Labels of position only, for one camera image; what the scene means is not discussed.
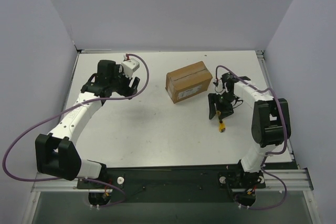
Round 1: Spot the yellow utility knife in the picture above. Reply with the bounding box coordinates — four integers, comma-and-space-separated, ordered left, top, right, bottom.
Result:
216, 111, 226, 133

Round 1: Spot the brown cardboard express box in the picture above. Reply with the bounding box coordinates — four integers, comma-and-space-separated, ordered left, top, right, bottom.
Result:
165, 61, 213, 104

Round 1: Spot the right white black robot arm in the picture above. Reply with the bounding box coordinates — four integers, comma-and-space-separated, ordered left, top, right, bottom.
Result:
207, 72, 291, 184

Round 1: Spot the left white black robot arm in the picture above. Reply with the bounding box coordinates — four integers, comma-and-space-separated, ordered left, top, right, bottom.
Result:
35, 58, 140, 188

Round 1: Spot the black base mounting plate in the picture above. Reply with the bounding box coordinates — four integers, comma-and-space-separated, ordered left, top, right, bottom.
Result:
77, 164, 266, 204

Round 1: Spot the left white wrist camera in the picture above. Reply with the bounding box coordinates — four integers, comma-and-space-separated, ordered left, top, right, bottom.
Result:
121, 59, 140, 79

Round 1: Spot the left side aluminium rail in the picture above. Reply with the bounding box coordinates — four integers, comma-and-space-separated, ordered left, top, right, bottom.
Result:
61, 50, 81, 111

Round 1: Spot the front aluminium rail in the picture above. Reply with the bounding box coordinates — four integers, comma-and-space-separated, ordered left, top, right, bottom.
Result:
32, 169, 313, 193

